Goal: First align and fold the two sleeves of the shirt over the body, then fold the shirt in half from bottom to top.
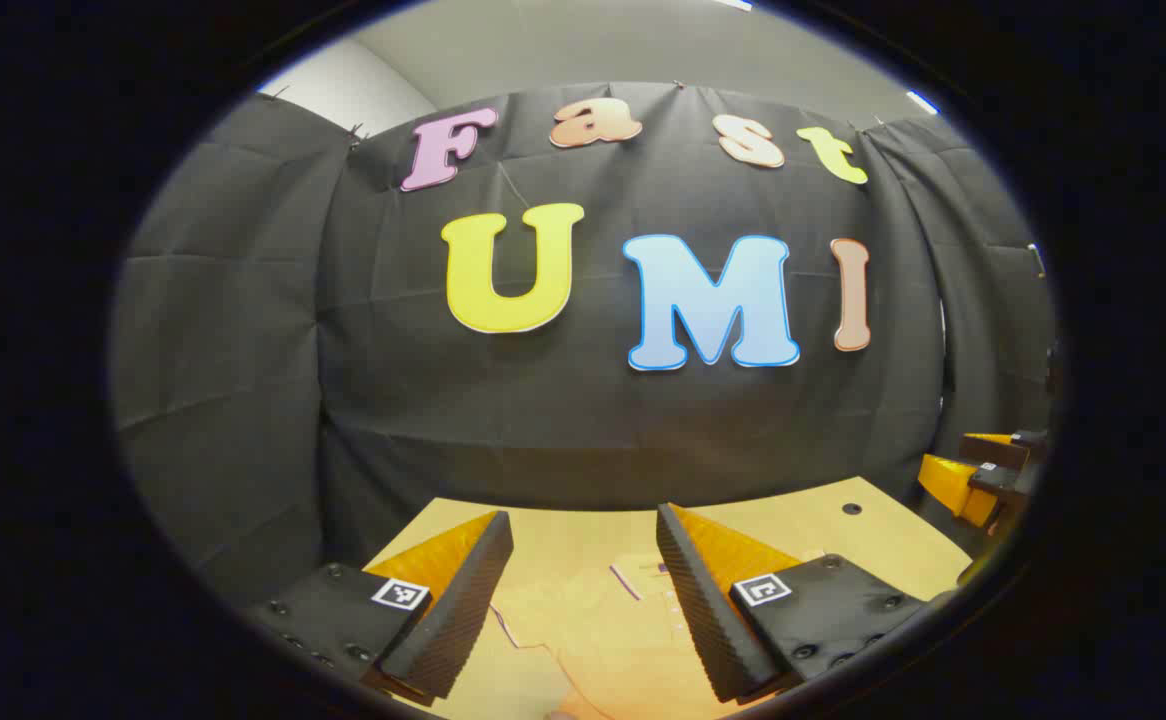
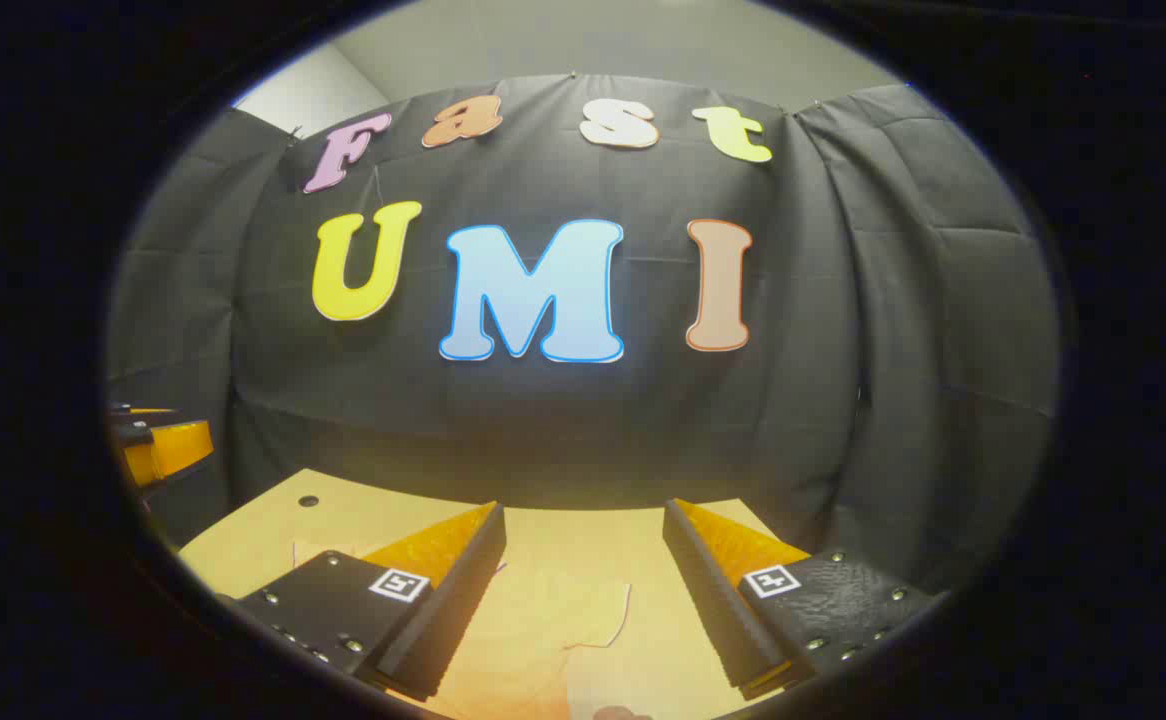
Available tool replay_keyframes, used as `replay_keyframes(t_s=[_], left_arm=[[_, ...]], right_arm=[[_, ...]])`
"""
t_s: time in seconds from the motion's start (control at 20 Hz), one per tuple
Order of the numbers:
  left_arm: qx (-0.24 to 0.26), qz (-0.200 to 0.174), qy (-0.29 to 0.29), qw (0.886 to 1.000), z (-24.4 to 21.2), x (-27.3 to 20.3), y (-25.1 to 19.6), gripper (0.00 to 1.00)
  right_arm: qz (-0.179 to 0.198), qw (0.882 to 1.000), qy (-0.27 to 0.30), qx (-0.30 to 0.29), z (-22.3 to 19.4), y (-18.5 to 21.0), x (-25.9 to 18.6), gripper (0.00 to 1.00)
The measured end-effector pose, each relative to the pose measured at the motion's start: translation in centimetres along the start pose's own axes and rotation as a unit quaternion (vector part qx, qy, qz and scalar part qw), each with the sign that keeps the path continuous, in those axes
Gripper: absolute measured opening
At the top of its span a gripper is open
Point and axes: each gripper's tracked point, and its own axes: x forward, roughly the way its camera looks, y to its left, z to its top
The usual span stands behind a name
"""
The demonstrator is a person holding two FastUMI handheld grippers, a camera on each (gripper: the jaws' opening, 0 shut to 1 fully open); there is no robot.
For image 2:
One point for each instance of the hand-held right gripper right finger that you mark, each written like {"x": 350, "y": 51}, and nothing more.
{"x": 718, "y": 610}

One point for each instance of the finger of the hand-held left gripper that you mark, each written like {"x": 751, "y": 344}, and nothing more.
{"x": 171, "y": 452}
{"x": 143, "y": 413}

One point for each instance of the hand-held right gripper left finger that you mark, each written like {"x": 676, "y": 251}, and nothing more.
{"x": 448, "y": 615}

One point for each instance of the orange T-shirt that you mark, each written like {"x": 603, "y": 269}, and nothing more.
{"x": 538, "y": 625}

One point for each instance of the black backdrop cloth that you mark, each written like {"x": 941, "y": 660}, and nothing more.
{"x": 563, "y": 420}

